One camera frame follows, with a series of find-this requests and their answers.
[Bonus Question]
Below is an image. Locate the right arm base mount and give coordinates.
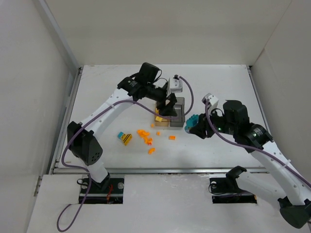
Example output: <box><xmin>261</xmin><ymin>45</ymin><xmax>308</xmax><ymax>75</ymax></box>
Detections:
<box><xmin>208</xmin><ymin>177</ymin><xmax>257</xmax><ymax>204</ymax></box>

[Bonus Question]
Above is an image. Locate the grey transparent container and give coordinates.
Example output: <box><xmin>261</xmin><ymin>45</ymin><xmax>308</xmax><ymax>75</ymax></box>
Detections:
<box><xmin>170</xmin><ymin>97</ymin><xmax>185</xmax><ymax>128</ymax></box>

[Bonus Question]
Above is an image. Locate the aluminium rail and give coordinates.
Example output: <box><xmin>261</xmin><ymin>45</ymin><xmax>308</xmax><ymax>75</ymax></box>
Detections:
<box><xmin>51</xmin><ymin>159</ymin><xmax>270</xmax><ymax>174</ymax></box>

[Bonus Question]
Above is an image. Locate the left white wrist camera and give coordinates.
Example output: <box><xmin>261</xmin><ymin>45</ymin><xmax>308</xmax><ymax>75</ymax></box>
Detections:
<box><xmin>167</xmin><ymin>75</ymin><xmax>183</xmax><ymax>94</ymax></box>

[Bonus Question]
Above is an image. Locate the yellow black striped lego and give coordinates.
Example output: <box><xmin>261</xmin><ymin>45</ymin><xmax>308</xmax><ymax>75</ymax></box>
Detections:
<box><xmin>121</xmin><ymin>133</ymin><xmax>132</xmax><ymax>146</ymax></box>

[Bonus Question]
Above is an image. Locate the yellow lego brick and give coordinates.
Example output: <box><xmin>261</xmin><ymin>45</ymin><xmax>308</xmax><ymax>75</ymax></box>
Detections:
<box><xmin>155</xmin><ymin>109</ymin><xmax>163</xmax><ymax>122</ymax></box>

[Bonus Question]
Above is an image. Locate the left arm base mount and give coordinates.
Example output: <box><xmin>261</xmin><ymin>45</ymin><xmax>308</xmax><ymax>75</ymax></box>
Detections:
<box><xmin>84</xmin><ymin>177</ymin><xmax>124</xmax><ymax>204</ymax></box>

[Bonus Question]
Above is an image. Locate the teal lego creature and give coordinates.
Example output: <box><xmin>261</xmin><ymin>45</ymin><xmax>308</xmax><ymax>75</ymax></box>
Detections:
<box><xmin>184</xmin><ymin>114</ymin><xmax>199</xmax><ymax>133</ymax></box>

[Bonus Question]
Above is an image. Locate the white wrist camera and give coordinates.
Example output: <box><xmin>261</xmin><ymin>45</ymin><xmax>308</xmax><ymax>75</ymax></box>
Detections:
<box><xmin>202</xmin><ymin>93</ymin><xmax>219</xmax><ymax>115</ymax></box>
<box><xmin>167</xmin><ymin>75</ymin><xmax>183</xmax><ymax>94</ymax></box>

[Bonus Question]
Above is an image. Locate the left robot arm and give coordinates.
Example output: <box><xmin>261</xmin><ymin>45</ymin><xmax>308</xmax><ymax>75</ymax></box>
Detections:
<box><xmin>67</xmin><ymin>62</ymin><xmax>182</xmax><ymax>189</ymax></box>

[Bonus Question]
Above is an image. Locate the orange curved lego lower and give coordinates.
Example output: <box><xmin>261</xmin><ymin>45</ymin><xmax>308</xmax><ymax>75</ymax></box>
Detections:
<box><xmin>148</xmin><ymin>148</ymin><xmax>156</xmax><ymax>154</ymax></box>

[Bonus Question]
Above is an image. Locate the small teal yellow lego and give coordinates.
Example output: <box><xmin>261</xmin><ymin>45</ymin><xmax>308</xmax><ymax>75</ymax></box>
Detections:
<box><xmin>118</xmin><ymin>132</ymin><xmax>124</xmax><ymax>140</ymax></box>

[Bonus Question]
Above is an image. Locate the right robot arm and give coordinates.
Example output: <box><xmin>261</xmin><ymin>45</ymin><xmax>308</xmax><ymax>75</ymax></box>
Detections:
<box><xmin>185</xmin><ymin>96</ymin><xmax>311</xmax><ymax>229</ymax></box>

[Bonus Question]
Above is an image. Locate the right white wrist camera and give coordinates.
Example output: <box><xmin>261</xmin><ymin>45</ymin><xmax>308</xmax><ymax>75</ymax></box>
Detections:
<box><xmin>202</xmin><ymin>93</ymin><xmax>219</xmax><ymax>115</ymax></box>

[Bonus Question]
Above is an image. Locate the amber transparent container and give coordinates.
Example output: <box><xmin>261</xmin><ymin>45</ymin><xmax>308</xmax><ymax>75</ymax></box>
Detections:
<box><xmin>154</xmin><ymin>115</ymin><xmax>170</xmax><ymax>127</ymax></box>

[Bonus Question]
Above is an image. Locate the orange lego cluster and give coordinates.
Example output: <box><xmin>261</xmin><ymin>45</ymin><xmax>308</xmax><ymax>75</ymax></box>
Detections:
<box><xmin>137</xmin><ymin>130</ymin><xmax>153</xmax><ymax>146</ymax></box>

